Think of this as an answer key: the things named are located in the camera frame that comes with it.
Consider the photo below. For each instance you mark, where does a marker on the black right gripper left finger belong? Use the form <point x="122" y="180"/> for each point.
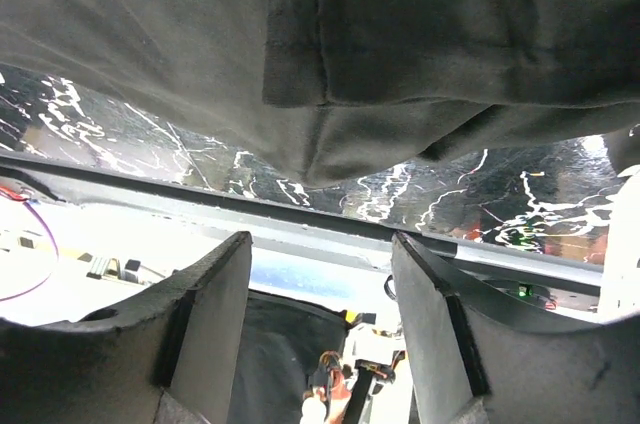
<point x="165" y="355"/>

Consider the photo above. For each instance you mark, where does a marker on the black marble pattern mat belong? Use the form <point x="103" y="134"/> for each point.
<point x="554" y="199"/>

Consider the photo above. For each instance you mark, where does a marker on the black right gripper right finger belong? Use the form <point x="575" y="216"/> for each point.
<point x="478" y="355"/>

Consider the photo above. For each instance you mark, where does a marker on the black printed t-shirt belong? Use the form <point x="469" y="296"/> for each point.
<point x="328" y="90"/>

